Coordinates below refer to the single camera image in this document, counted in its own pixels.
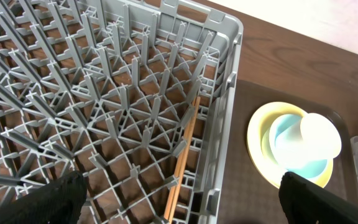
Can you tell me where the light blue bowl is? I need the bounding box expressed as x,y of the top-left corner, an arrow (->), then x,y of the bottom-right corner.
262,114 -> 328,179

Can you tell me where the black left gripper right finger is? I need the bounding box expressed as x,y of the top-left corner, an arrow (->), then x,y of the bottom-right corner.
278,172 -> 358,224

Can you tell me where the wooden chopstick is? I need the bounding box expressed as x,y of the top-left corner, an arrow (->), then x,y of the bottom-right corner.
163,96 -> 198,220
167,96 -> 201,223

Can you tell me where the cream white cup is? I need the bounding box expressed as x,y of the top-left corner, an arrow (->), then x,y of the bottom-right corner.
276,113 -> 342,161

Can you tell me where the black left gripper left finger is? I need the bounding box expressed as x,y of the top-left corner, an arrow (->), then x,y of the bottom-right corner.
0,171 -> 87,224

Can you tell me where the yellow plate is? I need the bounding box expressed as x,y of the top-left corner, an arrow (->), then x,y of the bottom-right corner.
246,101 -> 334,190

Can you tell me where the grey plastic dishwasher rack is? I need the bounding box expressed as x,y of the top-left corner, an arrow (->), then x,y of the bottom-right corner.
0,0 -> 244,223

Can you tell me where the dark brown serving tray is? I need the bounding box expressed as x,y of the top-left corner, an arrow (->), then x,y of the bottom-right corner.
218,80 -> 358,223

